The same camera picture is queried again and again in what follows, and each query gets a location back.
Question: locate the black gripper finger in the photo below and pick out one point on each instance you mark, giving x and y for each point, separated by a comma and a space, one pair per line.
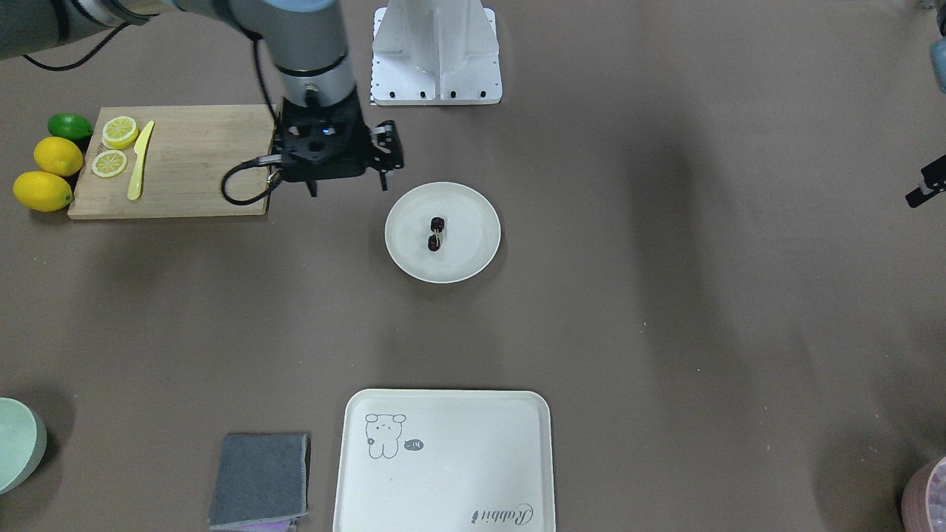
932, 184

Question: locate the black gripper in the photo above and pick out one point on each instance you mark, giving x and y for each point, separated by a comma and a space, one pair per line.
386, 150

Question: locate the beige round plate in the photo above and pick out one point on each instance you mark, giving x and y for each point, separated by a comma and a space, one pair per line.
470, 240

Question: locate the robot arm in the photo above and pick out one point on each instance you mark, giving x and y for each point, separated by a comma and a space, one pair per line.
306, 41

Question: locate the cream rabbit tray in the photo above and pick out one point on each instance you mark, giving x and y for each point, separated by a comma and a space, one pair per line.
446, 460

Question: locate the bamboo cutting board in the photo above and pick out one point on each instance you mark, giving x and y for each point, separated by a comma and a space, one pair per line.
190, 150

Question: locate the yellow plastic knife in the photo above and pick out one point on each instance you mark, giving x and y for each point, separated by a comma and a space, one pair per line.
140, 148

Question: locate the lemon slice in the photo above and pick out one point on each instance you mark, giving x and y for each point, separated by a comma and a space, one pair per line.
110, 163
120, 133

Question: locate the green lime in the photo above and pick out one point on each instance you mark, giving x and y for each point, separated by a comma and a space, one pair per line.
70, 126

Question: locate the whole yellow lemon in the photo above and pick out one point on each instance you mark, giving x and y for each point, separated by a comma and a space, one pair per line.
58, 155
42, 191

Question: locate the grey folded cloth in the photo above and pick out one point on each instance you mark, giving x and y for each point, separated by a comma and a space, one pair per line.
261, 482

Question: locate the pink bowl of ice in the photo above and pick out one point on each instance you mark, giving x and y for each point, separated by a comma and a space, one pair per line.
923, 500

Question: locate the mint green bowl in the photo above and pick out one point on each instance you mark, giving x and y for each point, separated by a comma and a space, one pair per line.
23, 442

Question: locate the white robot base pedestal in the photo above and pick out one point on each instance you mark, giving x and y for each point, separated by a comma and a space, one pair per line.
435, 53

